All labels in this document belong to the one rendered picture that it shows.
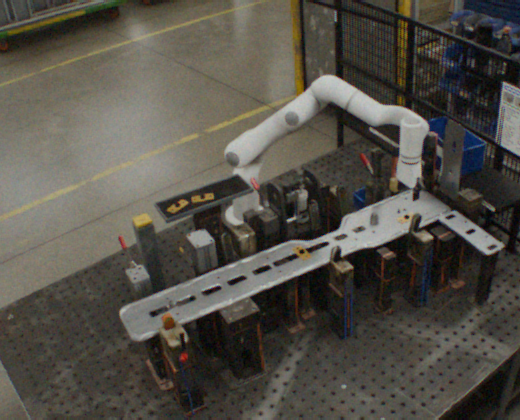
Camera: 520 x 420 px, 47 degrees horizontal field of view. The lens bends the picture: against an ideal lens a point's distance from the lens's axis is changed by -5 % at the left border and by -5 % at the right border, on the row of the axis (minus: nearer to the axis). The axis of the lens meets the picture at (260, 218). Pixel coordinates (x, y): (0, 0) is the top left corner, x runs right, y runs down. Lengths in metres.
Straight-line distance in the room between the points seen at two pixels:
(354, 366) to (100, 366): 0.97
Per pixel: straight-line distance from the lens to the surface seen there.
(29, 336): 2.75
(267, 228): 2.44
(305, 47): 5.43
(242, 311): 2.13
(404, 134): 2.33
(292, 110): 2.43
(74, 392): 2.46
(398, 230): 2.50
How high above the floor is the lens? 2.50
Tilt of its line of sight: 36 degrees down
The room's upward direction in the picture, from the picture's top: 5 degrees counter-clockwise
